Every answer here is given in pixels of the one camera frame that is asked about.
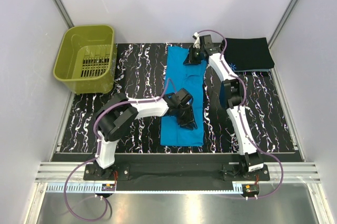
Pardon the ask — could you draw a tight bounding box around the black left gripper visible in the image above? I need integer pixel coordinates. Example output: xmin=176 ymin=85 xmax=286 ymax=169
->
xmin=174 ymin=104 xmax=197 ymax=131

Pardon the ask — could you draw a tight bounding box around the bright blue t shirt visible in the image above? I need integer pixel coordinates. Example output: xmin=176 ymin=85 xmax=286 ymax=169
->
xmin=161 ymin=46 xmax=206 ymax=147

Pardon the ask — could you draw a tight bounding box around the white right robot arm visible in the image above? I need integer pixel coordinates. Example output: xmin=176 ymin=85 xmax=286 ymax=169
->
xmin=184 ymin=32 xmax=264 ymax=180

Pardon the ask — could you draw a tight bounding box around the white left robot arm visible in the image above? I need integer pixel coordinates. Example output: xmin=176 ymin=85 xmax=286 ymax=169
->
xmin=92 ymin=88 xmax=197 ymax=180

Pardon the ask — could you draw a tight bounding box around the black marbled table mat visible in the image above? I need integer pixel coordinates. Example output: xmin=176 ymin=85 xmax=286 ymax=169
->
xmin=53 ymin=43 xmax=301 ymax=168

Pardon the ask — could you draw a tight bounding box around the folded black t shirt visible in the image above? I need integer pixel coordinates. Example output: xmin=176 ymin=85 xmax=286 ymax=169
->
xmin=224 ymin=37 xmax=275 ymax=72

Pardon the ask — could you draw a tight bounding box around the olive green plastic basket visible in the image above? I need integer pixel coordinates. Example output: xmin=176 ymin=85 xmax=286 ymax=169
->
xmin=53 ymin=25 xmax=117 ymax=94

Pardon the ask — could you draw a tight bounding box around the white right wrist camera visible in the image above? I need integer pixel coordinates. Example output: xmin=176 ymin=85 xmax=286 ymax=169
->
xmin=192 ymin=32 xmax=201 ymax=49

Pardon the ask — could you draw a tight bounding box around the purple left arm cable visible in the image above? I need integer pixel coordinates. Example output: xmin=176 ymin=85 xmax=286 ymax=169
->
xmin=64 ymin=77 xmax=174 ymax=221

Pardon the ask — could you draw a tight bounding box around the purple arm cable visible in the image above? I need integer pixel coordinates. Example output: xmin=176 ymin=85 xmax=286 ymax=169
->
xmin=197 ymin=29 xmax=284 ymax=198
xmin=64 ymin=77 xmax=174 ymax=221

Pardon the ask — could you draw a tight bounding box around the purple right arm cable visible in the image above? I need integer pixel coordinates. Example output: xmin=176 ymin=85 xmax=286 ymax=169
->
xmin=197 ymin=29 xmax=284 ymax=198

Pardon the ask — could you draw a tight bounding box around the right aluminium corner post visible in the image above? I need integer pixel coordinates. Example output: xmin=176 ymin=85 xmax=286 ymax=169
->
xmin=268 ymin=0 xmax=299 ymax=48

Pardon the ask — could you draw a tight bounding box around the aluminium frame rail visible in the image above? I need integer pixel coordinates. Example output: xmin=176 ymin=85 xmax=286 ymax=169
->
xmin=35 ymin=162 xmax=321 ymax=183

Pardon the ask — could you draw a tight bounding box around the white slotted cable duct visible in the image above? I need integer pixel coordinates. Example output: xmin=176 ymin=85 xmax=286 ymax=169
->
xmin=46 ymin=182 xmax=243 ymax=195

